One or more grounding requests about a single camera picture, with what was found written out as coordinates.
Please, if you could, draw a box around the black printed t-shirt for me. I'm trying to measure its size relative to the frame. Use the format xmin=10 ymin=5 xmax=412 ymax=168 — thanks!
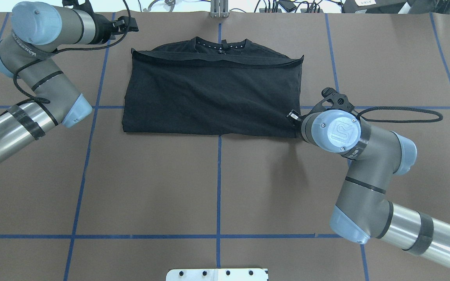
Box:
xmin=122 ymin=37 xmax=304 ymax=138

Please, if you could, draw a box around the black box with label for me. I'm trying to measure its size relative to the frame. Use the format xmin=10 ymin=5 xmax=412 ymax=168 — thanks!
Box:
xmin=341 ymin=0 xmax=410 ymax=14

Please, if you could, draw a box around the orange black power strip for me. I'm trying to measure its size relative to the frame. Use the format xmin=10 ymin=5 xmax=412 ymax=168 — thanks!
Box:
xmin=254 ymin=0 xmax=323 ymax=14

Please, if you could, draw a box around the aluminium frame post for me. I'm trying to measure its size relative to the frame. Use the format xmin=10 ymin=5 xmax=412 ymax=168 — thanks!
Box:
xmin=210 ymin=0 xmax=230 ymax=18

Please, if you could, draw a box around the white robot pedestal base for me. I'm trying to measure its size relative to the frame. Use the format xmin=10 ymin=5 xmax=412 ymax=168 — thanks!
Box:
xmin=165 ymin=267 xmax=269 ymax=281

